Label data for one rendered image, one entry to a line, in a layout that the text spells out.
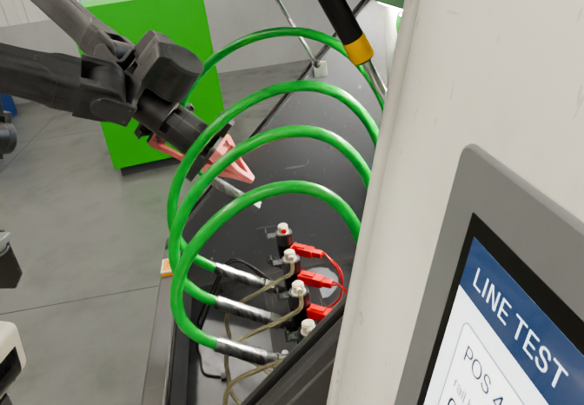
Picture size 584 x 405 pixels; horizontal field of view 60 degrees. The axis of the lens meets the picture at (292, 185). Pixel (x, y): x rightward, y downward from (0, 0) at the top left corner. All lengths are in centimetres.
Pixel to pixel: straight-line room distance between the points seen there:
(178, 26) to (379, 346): 373
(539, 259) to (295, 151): 92
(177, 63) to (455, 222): 51
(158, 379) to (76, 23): 65
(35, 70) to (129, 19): 330
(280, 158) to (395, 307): 79
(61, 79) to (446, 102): 53
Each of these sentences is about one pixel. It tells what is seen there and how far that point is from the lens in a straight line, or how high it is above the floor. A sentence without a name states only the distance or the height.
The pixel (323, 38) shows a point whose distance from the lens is 77.
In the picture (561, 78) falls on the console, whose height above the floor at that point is 149.
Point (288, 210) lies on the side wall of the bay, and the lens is 117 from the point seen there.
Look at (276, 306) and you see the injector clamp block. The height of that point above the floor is 98.
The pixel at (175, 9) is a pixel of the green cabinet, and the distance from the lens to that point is 401.
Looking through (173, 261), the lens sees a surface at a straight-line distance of 65.
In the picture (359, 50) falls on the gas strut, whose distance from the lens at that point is 41.
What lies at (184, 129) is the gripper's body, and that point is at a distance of 75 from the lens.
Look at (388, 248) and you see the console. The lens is 37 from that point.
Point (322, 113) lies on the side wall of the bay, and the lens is 109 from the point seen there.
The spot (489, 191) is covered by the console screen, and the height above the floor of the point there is 143.
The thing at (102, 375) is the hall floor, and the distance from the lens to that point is 242.
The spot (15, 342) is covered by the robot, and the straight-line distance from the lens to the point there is 145.
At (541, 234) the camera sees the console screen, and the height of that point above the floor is 143.
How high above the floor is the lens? 154
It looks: 26 degrees down
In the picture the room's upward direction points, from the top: 8 degrees counter-clockwise
